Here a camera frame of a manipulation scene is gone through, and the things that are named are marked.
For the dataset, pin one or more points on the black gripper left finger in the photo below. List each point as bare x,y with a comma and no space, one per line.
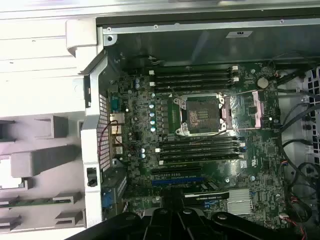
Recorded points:
160,225

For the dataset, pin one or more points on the black graphics card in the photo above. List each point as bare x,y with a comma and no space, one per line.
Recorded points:
212,195

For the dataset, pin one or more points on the gray parts rack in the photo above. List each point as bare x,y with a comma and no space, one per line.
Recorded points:
50,152

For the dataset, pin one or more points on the thin metal locking lever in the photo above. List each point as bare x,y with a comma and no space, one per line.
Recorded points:
174,92
212,137

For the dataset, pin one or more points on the CPU socket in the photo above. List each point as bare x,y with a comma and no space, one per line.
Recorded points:
202,115

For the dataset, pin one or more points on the blue expansion slot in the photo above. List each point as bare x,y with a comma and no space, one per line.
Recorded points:
175,182

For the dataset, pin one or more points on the green motherboard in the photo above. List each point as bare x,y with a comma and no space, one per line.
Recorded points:
262,155

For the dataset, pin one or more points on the silver coin battery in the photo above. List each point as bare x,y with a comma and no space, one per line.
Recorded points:
262,82

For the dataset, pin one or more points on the metal socket cover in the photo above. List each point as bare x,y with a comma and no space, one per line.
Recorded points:
258,110

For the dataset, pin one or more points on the gray case latch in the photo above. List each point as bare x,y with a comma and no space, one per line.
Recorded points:
80,32

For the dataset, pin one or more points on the black RAM slot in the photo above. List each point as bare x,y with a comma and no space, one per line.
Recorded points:
200,147
175,142
195,68
195,80
200,153
200,159
195,86
195,74

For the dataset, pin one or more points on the silver metal drive cage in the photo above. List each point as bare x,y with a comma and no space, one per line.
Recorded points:
303,100

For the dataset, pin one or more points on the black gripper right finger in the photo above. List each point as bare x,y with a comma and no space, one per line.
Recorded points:
192,225

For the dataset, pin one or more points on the black PC case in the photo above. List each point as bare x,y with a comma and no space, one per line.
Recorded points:
175,47

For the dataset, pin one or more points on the silver finned heatsink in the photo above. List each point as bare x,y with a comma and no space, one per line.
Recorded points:
238,201

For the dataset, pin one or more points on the green RAM stick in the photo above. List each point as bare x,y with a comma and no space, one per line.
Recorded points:
30,202

